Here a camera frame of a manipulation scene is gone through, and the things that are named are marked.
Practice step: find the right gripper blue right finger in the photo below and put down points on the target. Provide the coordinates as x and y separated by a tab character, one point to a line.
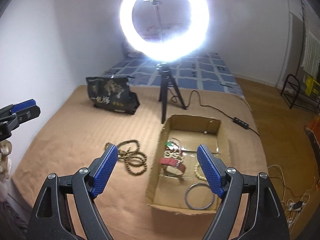
264	217

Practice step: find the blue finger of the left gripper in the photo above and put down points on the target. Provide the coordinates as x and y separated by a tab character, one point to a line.
23	105
24	115

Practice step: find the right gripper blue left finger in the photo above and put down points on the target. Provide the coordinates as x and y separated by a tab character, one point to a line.
51	217

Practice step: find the dark metal bangle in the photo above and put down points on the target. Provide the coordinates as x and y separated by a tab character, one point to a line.
199	197

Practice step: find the small red box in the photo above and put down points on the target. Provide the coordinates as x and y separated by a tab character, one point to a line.
172	167

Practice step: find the red cord jade pendant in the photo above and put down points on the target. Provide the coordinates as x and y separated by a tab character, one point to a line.
173	144

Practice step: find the gloved left hand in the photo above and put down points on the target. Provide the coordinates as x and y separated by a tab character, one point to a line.
5	168

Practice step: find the white power strip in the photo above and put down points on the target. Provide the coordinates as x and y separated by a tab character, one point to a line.
296	206

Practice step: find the black snack bag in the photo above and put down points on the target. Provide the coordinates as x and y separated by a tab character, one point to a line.
112	94

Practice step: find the cardboard box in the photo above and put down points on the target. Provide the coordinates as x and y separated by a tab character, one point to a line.
167	193

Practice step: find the black clothes rack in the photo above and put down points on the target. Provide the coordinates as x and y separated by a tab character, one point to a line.
293	89

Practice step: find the yellow box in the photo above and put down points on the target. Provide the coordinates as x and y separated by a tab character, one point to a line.
311	86

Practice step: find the blue checkered bed sheet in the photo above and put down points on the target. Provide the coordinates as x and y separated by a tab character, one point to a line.
201	71

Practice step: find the white fringed towel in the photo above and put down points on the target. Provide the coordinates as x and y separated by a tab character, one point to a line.
310	60

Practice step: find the white ring light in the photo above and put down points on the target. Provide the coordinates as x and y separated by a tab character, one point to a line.
166	32

